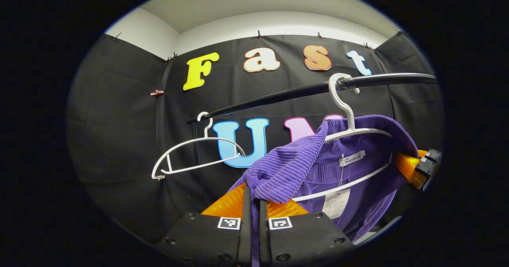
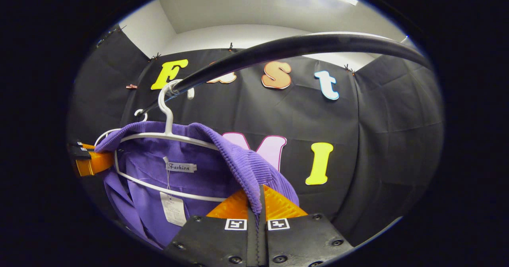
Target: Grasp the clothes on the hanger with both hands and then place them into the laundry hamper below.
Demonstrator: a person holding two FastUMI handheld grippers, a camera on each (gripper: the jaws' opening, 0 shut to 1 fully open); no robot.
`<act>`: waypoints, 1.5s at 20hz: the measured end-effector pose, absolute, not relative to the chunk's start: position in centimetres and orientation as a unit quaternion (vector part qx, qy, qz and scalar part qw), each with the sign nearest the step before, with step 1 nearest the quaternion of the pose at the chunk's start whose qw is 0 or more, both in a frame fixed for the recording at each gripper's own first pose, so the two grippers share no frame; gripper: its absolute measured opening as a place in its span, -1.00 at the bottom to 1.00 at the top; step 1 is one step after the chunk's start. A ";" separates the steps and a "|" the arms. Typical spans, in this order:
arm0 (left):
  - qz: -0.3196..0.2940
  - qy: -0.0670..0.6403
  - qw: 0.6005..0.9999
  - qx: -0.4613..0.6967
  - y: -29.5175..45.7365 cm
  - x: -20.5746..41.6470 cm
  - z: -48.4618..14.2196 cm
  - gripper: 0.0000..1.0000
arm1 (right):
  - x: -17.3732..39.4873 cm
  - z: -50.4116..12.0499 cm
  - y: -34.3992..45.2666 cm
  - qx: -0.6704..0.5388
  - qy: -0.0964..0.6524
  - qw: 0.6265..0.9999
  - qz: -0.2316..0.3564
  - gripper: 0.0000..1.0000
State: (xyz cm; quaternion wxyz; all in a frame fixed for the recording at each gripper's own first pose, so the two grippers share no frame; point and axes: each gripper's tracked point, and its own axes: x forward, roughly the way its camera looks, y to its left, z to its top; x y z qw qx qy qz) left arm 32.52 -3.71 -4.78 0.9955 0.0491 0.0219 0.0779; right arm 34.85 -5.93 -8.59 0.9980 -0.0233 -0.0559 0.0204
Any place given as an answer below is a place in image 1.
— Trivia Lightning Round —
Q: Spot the purple corduroy jacket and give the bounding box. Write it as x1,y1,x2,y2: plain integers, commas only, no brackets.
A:
227,114,419,267

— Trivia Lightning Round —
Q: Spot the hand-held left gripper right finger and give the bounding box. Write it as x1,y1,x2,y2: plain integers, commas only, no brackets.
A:
258,199,354,267

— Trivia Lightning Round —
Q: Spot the black clothes rack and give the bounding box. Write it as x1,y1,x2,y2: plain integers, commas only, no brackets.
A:
187,73,438,124

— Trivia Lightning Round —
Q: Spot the small white clothes hanger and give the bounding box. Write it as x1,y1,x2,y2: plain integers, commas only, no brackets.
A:
151,111,247,181

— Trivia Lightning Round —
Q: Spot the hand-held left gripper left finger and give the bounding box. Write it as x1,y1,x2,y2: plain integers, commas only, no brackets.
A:
153,182,253,267

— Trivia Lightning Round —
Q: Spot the black backdrop cloth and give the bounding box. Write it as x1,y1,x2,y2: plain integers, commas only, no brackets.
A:
66,31,445,244

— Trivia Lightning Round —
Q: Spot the large white clothes hanger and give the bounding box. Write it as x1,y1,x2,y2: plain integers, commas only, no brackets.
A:
292,73,394,202

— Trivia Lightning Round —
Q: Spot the row of black clips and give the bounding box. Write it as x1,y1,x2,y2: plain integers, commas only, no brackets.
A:
113,29,403,63

